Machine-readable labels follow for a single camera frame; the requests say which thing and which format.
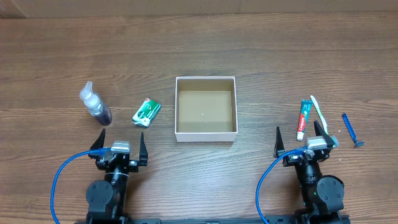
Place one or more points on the white cardboard box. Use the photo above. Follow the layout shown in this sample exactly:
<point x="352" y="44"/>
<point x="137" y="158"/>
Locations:
<point x="205" y="109"/>

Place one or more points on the Colgate toothpaste tube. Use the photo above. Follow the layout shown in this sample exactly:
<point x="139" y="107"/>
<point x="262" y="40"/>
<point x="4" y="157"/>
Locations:
<point x="305" y="109"/>

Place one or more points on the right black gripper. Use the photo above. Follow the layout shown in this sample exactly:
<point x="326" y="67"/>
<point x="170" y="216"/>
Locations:
<point x="280" y="148"/>

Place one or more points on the clear spray bottle dark liquid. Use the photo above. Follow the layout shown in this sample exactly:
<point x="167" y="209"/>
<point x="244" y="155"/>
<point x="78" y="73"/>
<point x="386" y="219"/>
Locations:
<point x="95" y="105"/>

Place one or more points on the green soap packet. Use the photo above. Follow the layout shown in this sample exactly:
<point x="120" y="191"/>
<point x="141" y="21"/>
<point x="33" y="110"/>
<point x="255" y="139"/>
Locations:
<point x="146" y="113"/>

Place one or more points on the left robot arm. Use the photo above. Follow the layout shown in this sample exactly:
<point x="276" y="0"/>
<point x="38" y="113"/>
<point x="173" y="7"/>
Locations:
<point x="106" y="198"/>

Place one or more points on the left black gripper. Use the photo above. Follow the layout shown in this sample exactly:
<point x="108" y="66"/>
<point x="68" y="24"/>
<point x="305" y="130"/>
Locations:
<point x="143" y="153"/>

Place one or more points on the blue disposable razor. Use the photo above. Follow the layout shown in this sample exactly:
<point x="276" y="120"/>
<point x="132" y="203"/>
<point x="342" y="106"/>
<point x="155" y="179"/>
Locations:
<point x="351" y="131"/>

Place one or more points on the white green toothbrush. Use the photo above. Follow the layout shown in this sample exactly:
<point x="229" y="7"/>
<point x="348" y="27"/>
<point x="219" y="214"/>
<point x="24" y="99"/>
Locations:
<point x="322" y="121"/>

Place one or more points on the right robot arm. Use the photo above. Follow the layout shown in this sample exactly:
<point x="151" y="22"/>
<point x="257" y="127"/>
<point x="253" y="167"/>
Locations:
<point x="322" y="194"/>

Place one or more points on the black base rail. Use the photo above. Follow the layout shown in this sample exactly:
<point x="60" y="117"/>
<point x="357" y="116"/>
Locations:
<point x="211" y="221"/>

